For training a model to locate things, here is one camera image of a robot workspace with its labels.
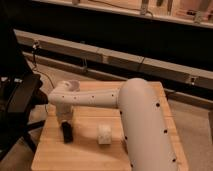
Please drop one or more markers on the white cube block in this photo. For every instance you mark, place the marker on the white cube block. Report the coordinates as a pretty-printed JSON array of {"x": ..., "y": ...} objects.
[{"x": 104, "y": 134}]

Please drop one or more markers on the black eraser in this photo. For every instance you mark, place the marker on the black eraser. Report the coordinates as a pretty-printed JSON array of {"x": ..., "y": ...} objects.
[{"x": 67, "y": 132}]

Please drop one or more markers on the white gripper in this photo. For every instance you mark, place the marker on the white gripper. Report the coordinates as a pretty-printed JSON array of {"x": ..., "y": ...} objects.
[{"x": 64, "y": 113}]

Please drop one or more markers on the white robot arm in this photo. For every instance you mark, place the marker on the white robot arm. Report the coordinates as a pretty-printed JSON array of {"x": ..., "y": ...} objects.
[{"x": 146, "y": 134}]

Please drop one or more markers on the black office chair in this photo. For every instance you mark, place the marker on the black office chair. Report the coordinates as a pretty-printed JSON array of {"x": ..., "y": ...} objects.
[{"x": 19, "y": 94}]

